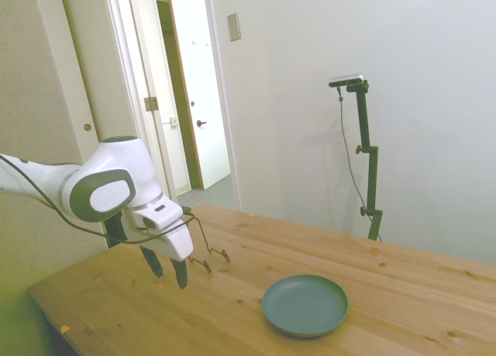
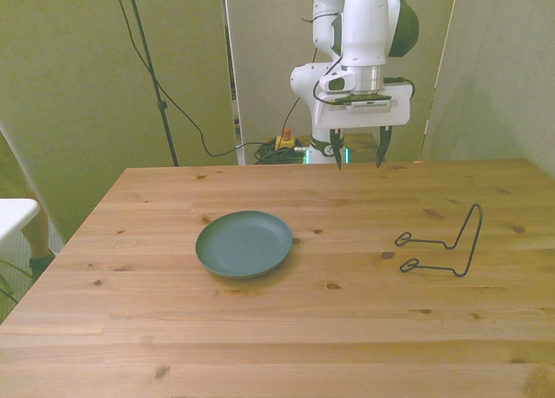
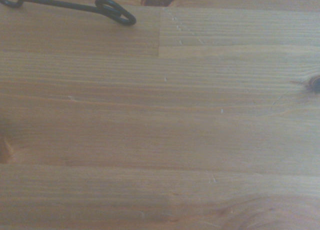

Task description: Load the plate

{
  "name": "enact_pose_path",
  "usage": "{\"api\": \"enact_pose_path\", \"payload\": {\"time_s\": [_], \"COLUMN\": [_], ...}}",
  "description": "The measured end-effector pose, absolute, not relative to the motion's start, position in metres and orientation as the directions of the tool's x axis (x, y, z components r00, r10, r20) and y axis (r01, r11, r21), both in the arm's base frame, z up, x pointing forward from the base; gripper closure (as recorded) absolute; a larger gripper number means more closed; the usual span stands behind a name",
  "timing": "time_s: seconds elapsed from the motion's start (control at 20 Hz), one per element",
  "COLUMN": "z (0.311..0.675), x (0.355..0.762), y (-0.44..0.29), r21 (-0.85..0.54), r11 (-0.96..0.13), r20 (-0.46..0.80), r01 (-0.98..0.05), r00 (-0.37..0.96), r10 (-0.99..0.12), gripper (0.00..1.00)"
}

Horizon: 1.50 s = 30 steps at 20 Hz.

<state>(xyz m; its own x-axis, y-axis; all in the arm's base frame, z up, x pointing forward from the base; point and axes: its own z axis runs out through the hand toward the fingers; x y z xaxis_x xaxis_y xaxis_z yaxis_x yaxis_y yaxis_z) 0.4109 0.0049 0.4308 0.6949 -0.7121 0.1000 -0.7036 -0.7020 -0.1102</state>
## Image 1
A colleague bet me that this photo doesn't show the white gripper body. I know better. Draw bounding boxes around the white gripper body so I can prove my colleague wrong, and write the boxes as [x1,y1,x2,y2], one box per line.
[137,219,195,262]

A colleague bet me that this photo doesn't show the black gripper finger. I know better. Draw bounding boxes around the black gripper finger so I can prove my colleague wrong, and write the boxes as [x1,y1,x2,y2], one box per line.
[139,246,164,280]
[169,257,190,290]

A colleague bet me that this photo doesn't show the blue round plate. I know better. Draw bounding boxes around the blue round plate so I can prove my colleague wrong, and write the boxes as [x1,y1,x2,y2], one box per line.
[261,274,349,338]

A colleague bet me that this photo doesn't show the black speaker box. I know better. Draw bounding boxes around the black speaker box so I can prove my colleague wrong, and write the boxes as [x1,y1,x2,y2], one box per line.
[102,212,129,249]

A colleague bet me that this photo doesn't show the white open door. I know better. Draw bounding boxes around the white open door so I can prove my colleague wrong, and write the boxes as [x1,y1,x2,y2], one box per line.
[167,0,232,191]

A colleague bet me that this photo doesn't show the black wire plate stand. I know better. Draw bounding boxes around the black wire plate stand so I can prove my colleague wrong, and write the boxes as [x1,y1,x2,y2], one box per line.
[188,215,231,274]

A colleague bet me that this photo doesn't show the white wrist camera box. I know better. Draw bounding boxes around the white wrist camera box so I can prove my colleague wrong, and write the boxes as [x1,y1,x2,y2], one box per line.
[129,201,186,233]

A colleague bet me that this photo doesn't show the white door frame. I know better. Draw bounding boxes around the white door frame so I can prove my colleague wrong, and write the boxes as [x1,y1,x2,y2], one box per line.
[102,0,243,213]

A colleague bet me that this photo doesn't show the black camera stand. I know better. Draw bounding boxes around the black camera stand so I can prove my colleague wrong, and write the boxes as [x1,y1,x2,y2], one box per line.
[346,81,384,241]

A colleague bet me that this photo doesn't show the grey wall switch plate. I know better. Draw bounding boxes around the grey wall switch plate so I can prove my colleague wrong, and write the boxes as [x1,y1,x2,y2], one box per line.
[226,13,242,43]

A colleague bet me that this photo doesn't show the silver exterior camera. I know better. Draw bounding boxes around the silver exterior camera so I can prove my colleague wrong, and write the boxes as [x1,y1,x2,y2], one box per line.
[328,73,366,88]

